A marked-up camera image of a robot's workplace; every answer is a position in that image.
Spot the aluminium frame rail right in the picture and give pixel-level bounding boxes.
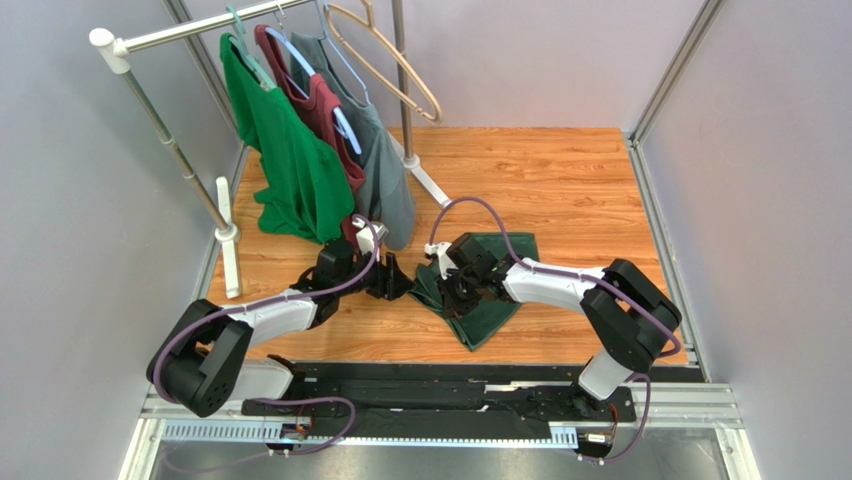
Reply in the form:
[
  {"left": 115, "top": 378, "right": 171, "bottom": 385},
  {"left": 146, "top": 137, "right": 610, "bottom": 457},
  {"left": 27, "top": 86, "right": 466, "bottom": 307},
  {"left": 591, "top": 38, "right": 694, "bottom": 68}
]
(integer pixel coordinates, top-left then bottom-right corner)
[{"left": 625, "top": 0, "right": 725, "bottom": 383}]

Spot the maroon hanging shirt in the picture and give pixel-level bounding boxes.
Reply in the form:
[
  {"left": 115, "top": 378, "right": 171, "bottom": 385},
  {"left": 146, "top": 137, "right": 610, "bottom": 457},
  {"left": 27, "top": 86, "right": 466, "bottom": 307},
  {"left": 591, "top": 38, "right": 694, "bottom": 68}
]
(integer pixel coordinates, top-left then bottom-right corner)
[{"left": 254, "top": 23, "right": 371, "bottom": 244}]

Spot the dark green cloth napkin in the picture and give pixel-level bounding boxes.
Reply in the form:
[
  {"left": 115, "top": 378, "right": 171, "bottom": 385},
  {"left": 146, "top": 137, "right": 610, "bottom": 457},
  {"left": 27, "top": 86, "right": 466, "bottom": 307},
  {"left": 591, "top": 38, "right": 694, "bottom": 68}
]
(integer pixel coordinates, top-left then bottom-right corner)
[{"left": 408, "top": 232, "right": 539, "bottom": 351}]

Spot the green hanging t-shirt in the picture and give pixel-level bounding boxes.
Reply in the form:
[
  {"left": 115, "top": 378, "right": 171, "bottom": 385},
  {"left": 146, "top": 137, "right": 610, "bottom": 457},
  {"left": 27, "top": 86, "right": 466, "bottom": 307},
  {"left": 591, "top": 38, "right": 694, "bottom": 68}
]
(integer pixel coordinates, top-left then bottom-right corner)
[{"left": 219, "top": 33, "right": 354, "bottom": 243}]

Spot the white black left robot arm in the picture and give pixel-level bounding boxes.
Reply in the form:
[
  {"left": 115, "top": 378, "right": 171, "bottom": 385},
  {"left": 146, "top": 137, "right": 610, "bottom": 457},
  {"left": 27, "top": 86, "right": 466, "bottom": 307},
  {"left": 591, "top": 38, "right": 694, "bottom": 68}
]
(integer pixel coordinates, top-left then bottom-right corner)
[{"left": 146, "top": 240, "right": 414, "bottom": 418}]

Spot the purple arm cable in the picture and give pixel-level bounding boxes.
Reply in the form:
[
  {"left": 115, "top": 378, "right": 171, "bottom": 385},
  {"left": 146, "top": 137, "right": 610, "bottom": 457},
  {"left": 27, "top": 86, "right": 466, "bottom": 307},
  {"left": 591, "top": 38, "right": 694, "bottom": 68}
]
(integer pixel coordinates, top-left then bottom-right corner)
[
  {"left": 427, "top": 196, "right": 684, "bottom": 465},
  {"left": 151, "top": 212, "right": 382, "bottom": 475}
]

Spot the white metal clothes rack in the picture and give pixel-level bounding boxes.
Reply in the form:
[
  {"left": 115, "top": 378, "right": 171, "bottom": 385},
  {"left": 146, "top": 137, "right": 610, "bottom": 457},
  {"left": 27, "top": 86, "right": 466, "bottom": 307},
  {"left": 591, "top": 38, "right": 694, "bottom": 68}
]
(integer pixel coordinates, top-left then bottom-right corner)
[{"left": 88, "top": 0, "right": 454, "bottom": 300}]

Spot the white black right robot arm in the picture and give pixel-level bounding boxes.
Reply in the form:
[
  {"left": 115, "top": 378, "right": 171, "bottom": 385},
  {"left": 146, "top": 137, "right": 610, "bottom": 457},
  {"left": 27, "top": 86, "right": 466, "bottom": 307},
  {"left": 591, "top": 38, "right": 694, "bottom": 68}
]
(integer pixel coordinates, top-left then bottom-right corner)
[{"left": 424, "top": 234, "right": 683, "bottom": 401}]

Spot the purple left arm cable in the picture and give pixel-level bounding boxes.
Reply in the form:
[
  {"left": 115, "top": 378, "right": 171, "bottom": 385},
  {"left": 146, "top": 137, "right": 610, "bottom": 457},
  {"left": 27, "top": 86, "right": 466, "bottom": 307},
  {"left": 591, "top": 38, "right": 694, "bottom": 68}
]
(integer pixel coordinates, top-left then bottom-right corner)
[{"left": 151, "top": 212, "right": 382, "bottom": 475}]

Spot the aluminium front frame rail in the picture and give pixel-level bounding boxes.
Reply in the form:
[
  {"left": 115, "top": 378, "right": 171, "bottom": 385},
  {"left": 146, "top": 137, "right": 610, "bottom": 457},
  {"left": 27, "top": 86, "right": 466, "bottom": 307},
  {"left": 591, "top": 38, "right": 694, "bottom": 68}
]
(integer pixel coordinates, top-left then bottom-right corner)
[{"left": 120, "top": 386, "right": 760, "bottom": 479}]

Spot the teal plastic hanger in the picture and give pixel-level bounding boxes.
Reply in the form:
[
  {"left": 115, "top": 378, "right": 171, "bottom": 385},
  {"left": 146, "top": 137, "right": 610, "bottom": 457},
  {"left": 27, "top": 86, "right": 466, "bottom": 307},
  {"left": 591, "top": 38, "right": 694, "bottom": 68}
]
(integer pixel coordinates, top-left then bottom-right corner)
[{"left": 226, "top": 4, "right": 276, "bottom": 91}]

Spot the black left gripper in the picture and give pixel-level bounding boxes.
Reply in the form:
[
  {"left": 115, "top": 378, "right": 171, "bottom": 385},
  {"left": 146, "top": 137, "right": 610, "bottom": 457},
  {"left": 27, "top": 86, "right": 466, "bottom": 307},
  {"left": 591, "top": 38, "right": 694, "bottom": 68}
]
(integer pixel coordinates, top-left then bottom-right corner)
[{"left": 335, "top": 244, "right": 415, "bottom": 301}]

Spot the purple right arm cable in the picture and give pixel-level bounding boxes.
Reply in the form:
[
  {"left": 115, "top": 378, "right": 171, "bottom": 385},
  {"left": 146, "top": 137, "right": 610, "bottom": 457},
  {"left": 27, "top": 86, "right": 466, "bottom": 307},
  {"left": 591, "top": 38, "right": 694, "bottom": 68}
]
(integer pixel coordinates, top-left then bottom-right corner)
[{"left": 427, "top": 196, "right": 684, "bottom": 465}]

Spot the grey-blue hanging shirt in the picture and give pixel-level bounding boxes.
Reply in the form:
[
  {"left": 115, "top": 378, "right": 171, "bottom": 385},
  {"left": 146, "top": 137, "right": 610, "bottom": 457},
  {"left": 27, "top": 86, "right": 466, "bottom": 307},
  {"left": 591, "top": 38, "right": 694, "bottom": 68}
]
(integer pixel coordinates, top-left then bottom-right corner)
[{"left": 290, "top": 32, "right": 417, "bottom": 251}]

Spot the beige wooden hanger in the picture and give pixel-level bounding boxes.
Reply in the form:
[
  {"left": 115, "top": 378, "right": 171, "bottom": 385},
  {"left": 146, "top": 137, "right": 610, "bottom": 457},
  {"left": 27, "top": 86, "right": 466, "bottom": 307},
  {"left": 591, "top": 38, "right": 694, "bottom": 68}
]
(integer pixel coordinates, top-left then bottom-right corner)
[{"left": 320, "top": 0, "right": 445, "bottom": 126}]

